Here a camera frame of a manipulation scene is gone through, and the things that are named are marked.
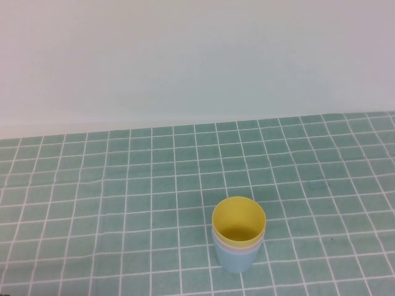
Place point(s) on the yellow plastic cup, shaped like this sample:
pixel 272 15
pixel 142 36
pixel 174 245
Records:
pixel 237 216

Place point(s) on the pink plastic cup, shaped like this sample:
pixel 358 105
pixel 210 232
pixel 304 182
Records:
pixel 239 248

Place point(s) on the green checkered tablecloth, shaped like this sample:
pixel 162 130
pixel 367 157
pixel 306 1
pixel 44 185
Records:
pixel 123 185

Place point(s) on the blue plastic cup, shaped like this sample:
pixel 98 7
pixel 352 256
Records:
pixel 237 263

